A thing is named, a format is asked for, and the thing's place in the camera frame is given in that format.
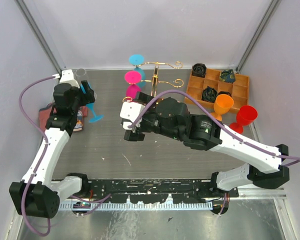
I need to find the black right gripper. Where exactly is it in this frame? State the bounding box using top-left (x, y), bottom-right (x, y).
top-left (123, 90), bottom-right (183, 141)

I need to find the blue wine glass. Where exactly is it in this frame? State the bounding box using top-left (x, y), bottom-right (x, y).
top-left (128, 54), bottom-right (146, 88)
top-left (80, 84), bottom-right (104, 123)

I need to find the clear wine glass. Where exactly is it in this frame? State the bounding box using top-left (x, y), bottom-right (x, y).
top-left (75, 68), bottom-right (92, 88)

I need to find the orange wine glass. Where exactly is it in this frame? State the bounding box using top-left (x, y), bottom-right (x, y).
top-left (211, 94), bottom-right (234, 122)

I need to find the red wine glass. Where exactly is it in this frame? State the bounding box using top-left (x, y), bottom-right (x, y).
top-left (229, 105), bottom-right (258, 134)

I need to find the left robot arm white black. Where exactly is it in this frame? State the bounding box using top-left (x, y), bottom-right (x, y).
top-left (9, 69), bottom-right (96, 219)

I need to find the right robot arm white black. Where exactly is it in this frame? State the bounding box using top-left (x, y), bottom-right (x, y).
top-left (119, 92), bottom-right (290, 197)

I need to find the pink wine glass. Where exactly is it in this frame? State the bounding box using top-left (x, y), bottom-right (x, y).
top-left (124, 70), bottom-right (142, 99)

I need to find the colourful packet under left gripper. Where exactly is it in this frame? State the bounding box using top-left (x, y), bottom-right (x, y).
top-left (38, 102), bottom-right (88, 132)

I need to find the wooden compartment tray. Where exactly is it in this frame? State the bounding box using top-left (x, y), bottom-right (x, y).
top-left (186, 68), bottom-right (250, 113)

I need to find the dark rolled cloth front left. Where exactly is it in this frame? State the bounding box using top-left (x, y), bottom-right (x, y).
top-left (201, 86), bottom-right (217, 103)

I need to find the dark rolled cloth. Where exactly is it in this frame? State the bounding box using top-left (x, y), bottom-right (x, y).
top-left (201, 86), bottom-right (217, 103)
top-left (191, 63), bottom-right (207, 78)
top-left (217, 91), bottom-right (232, 97)
top-left (219, 69), bottom-right (236, 84)

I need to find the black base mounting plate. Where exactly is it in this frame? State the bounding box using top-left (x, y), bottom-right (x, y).
top-left (78, 178), bottom-right (224, 204)

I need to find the dark rolled cloth rear left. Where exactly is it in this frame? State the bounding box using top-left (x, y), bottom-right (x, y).
top-left (191, 63), bottom-right (207, 78)

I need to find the dark rolled cloth front right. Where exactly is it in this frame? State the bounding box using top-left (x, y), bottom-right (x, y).
top-left (217, 91), bottom-right (232, 97)

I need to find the dark rolled cloth rear right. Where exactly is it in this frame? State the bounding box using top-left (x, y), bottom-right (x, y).
top-left (219, 69), bottom-right (236, 84)

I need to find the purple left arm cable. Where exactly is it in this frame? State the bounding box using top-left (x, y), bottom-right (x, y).
top-left (18, 74), bottom-right (62, 237)

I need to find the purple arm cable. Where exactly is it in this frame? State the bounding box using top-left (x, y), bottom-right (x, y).
top-left (18, 74), bottom-right (62, 237)
top-left (127, 90), bottom-right (300, 218)

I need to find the white slotted cable duct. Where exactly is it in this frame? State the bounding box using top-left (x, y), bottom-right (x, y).
top-left (59, 200), bottom-right (213, 212)

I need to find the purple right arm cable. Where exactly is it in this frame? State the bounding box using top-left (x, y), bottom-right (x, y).
top-left (127, 90), bottom-right (300, 218)

